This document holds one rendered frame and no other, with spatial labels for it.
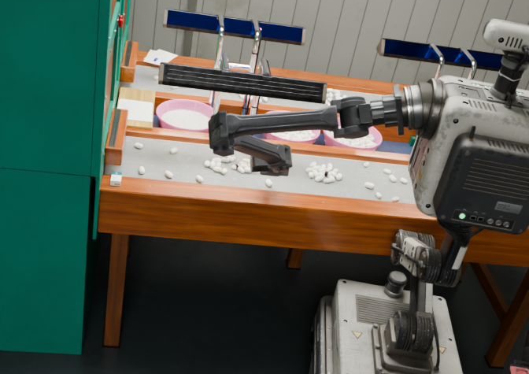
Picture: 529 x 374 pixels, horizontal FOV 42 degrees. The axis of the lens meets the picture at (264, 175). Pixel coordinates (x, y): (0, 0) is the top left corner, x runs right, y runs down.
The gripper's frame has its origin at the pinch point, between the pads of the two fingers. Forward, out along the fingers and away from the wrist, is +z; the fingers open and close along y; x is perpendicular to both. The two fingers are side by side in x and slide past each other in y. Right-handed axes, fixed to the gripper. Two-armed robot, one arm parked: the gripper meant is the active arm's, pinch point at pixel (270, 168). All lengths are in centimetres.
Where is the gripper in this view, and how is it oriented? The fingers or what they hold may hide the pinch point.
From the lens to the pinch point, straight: 255.7
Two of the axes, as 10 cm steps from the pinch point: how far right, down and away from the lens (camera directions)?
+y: -9.8, -1.0, -1.5
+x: -0.8, 9.9, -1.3
